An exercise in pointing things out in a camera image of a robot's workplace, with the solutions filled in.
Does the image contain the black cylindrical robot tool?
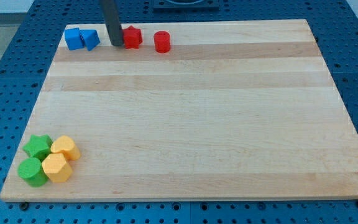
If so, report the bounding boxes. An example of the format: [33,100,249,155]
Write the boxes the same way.
[99,0,124,47]

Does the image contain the green star block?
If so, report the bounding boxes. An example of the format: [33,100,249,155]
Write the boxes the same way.
[23,134,53,162]

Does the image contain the yellow hexagon block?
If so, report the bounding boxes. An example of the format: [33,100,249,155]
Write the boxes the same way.
[42,153,73,183]

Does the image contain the green cylinder block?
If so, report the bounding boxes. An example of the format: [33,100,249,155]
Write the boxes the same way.
[17,157,48,187]

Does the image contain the red cylinder block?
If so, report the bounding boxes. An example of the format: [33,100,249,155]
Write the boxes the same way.
[154,30,171,54]

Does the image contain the red star block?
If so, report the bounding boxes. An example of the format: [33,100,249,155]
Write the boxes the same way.
[122,26,143,49]

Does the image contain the blue cube block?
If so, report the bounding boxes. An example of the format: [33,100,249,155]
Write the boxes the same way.
[64,28,85,50]

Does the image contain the blue triangular block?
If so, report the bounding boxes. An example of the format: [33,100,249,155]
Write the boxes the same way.
[80,29,100,51]

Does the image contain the wooden board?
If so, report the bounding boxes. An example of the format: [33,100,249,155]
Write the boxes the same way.
[0,19,358,202]

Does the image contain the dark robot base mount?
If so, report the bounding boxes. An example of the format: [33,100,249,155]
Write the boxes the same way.
[151,0,219,10]

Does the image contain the yellow heart block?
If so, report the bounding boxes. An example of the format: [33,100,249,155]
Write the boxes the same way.
[50,135,81,161]

